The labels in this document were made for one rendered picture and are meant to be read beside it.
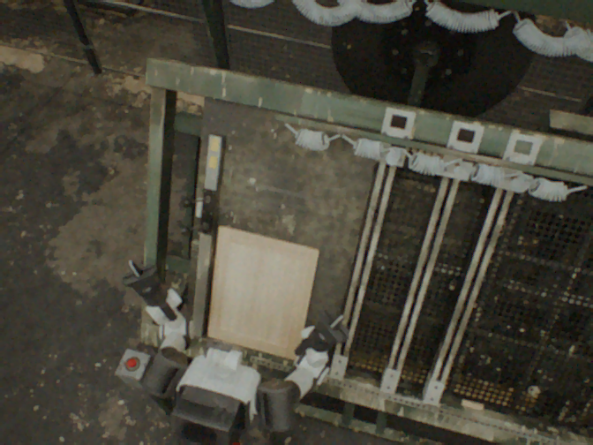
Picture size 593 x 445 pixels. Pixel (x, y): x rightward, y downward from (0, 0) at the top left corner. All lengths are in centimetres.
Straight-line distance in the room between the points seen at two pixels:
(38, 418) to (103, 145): 225
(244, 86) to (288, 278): 81
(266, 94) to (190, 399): 109
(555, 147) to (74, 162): 366
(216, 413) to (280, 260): 69
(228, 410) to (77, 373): 189
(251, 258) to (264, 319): 30
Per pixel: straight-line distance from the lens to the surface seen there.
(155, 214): 211
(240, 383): 176
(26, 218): 422
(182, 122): 205
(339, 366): 216
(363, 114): 171
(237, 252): 206
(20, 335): 371
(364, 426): 294
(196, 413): 169
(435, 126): 171
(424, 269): 191
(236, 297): 216
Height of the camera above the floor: 303
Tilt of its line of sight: 56 degrees down
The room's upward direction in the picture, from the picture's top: 2 degrees clockwise
